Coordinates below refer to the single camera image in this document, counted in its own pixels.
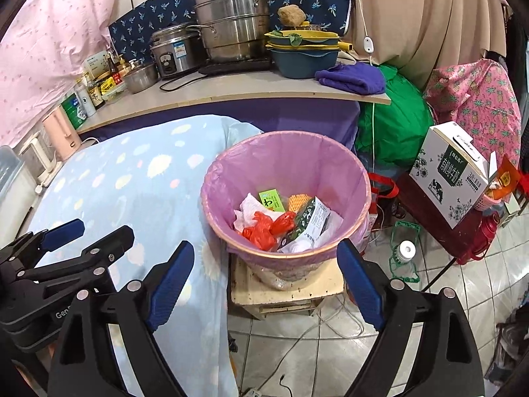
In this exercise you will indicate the white milk carton box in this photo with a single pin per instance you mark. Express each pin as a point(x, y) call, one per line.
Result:
point(446, 173)

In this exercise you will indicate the dark glass bottle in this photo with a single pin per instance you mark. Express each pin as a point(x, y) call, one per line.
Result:
point(112, 64)

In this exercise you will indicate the green cloth bag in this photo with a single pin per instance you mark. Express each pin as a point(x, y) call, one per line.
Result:
point(392, 120)

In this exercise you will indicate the green white box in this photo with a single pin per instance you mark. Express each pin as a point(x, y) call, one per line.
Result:
point(73, 111)

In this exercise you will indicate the white glass electric kettle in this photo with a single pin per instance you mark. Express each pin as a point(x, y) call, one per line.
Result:
point(39, 161)

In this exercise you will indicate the steel steamer pot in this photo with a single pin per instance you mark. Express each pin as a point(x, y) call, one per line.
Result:
point(235, 29)

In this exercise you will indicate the green white snack packet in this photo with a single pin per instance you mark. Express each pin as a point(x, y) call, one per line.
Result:
point(318, 219)

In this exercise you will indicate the red shopping bag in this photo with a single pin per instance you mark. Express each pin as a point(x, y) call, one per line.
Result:
point(380, 182)

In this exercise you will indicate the purple towel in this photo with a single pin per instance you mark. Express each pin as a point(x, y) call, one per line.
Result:
point(351, 77)

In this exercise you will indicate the orange snack packet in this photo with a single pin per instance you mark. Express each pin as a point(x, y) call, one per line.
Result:
point(506, 178)

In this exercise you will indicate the white plastic storage box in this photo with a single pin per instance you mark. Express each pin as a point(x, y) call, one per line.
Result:
point(16, 186)

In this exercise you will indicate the orange foam fruit net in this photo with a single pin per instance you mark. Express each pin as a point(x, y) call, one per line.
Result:
point(298, 202)

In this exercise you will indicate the green tea box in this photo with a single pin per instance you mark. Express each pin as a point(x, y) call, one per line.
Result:
point(270, 200)

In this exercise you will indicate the soy sauce bottle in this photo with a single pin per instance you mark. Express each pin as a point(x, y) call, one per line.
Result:
point(96, 95)

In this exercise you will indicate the pink lined waste bin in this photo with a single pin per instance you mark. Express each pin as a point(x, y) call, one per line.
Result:
point(289, 161)

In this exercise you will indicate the pink floral curtain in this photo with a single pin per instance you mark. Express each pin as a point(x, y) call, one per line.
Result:
point(53, 41)

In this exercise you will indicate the beige curtain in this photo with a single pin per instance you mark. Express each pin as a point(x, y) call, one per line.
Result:
point(421, 16)

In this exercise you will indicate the white can blue label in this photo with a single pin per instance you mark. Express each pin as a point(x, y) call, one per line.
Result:
point(85, 101)

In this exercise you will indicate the white tissue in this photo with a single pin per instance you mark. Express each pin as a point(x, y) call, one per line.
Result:
point(301, 246)

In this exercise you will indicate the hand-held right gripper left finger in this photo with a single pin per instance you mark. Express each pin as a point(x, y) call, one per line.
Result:
point(171, 285)

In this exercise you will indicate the steel rice cooker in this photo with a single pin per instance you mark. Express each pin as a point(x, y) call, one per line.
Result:
point(173, 53)

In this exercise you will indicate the grey wooden shelf board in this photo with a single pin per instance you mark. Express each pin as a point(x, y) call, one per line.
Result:
point(206, 91)

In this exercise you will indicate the dark teal plastic basin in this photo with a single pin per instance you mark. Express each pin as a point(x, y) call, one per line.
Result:
point(303, 64)

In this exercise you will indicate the black induction cooker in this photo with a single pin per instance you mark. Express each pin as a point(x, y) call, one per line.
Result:
point(235, 66)

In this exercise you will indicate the blue printed blanket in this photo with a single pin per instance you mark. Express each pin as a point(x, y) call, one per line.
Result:
point(124, 182)

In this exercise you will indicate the green bottle carrier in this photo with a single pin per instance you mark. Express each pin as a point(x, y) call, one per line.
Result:
point(396, 273)

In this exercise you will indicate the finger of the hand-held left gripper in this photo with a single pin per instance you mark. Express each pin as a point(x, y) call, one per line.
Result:
point(62, 233)
point(111, 244)

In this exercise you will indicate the yellow rimmed plastic basin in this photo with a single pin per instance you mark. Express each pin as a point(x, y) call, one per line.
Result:
point(306, 41)

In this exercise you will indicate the clear food container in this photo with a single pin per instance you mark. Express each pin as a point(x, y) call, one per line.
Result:
point(113, 92)

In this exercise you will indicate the pink electric kettle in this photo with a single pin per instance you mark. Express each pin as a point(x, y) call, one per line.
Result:
point(62, 132)

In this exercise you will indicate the red thermos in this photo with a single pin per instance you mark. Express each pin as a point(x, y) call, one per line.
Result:
point(483, 235)

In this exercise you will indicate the small steel pot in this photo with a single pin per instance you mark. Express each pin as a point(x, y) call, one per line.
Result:
point(140, 78)

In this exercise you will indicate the red plastic bag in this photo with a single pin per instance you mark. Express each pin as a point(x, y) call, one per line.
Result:
point(264, 231)

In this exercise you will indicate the navy floral cloth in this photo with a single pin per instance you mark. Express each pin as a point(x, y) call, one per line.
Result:
point(165, 8)

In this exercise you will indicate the pink pineapple print cloth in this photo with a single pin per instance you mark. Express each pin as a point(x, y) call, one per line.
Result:
point(475, 107)

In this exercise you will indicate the natural loofah sponge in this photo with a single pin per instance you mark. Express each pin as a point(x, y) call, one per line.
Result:
point(292, 15)

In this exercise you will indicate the clear bottle white cap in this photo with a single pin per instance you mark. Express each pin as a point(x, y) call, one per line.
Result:
point(405, 252)

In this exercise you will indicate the wooden stool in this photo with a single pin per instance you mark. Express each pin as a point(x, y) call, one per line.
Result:
point(289, 293)

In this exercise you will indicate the pink plastic basket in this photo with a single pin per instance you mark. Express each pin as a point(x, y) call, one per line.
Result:
point(496, 202)

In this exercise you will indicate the purple table skirt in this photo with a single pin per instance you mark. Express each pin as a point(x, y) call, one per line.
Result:
point(289, 115)

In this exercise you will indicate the white paper towel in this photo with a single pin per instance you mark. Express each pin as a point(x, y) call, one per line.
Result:
point(252, 211)

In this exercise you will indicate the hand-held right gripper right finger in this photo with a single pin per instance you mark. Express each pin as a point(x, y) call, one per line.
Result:
point(359, 285)

